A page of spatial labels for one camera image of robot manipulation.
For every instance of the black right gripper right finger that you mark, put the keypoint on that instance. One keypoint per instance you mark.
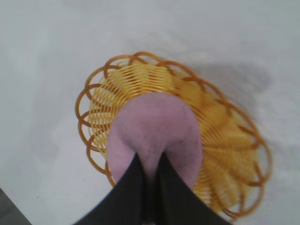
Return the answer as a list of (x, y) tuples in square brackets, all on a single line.
[(182, 204)]

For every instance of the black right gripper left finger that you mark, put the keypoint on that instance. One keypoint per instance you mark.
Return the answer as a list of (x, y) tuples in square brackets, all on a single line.
[(126, 201)]

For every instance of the yellow woven plastic basket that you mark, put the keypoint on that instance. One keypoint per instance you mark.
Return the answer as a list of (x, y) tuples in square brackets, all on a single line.
[(222, 140)]

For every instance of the pink peach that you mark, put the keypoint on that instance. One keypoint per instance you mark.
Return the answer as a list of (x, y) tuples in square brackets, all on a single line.
[(154, 124)]

